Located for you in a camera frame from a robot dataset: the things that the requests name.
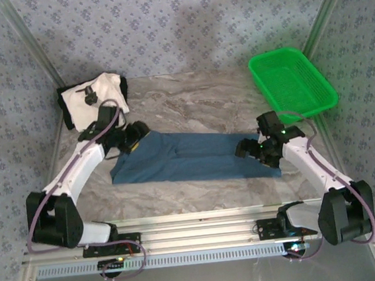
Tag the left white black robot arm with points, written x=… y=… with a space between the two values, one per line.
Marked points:
x=59 y=222

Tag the blue t-shirt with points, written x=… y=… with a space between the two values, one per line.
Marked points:
x=192 y=160

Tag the aluminium frame post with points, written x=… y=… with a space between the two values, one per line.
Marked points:
x=325 y=17
x=32 y=46

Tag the black folded t-shirt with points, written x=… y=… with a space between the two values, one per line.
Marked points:
x=65 y=112

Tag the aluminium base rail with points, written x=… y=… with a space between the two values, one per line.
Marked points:
x=196 y=232

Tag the green plastic basket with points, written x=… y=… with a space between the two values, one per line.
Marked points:
x=292 y=87

